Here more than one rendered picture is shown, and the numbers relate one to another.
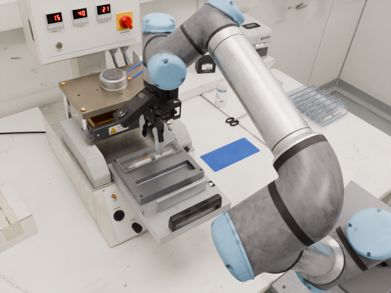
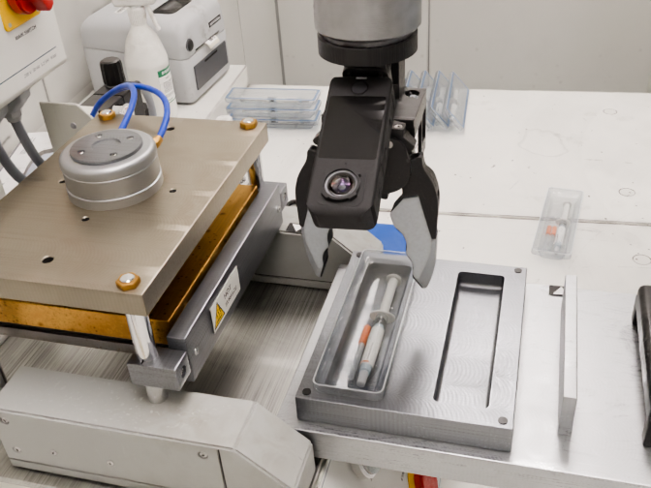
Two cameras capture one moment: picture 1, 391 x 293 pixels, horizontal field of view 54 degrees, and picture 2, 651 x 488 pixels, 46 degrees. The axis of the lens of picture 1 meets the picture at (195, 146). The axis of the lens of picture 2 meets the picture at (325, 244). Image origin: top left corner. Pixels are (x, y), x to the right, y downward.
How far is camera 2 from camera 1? 66 cm
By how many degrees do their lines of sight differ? 28
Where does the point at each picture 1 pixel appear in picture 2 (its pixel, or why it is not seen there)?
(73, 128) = (64, 395)
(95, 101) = (127, 245)
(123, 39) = (27, 58)
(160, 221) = (608, 448)
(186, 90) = not seen: hidden behind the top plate
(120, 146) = (211, 370)
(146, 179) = (438, 380)
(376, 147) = (573, 115)
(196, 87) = not seen: hidden behind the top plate
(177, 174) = (479, 319)
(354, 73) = (312, 76)
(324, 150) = not seen: outside the picture
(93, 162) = (252, 439)
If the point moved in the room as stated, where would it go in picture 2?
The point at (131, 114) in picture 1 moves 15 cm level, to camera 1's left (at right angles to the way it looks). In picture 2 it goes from (376, 168) to (171, 259)
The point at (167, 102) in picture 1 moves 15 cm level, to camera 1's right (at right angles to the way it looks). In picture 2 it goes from (401, 105) to (534, 52)
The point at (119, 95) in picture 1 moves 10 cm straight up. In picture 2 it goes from (173, 197) to (150, 81)
